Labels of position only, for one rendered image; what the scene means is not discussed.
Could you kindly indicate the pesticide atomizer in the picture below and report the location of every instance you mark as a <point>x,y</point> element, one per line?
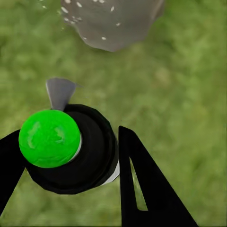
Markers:
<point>69,149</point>

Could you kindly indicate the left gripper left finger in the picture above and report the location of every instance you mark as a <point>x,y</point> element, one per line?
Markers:
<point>12,165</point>

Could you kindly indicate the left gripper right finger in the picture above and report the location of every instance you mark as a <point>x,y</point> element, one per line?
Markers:
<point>165,209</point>

